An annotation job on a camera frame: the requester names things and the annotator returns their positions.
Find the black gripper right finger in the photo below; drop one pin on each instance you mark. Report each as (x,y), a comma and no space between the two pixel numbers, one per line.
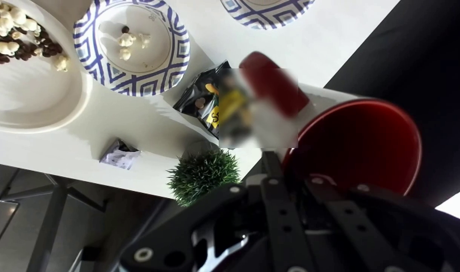
(399,236)

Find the small grey packet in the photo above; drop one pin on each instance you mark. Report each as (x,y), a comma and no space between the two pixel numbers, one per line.
(119,156)

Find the popcorn chocolate mix pile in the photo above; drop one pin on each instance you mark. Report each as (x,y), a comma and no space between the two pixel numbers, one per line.
(12,35)

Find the white plate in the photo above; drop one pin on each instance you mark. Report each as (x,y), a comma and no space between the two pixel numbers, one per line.
(33,96)

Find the blue patterned bowl with popcorn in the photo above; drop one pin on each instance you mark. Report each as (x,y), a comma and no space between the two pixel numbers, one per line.
(169,46)

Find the black bench seat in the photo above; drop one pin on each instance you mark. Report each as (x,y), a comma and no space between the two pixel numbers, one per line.
(430,66)

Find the white mug red inside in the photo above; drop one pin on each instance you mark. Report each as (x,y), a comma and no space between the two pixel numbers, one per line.
(350,141)

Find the small green potted plant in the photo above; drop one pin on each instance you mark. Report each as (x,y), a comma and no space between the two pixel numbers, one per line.
(200,174)

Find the black yellow snack bag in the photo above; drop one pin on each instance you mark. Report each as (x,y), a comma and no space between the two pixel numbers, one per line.
(223,108)

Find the empty blue patterned bowl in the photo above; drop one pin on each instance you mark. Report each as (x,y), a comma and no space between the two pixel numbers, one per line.
(259,13)

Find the popcorn pieces in bowl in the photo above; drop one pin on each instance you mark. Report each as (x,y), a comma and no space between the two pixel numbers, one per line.
(126,40)

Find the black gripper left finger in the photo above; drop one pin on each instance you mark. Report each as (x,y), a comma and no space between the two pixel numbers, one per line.
(238,227)

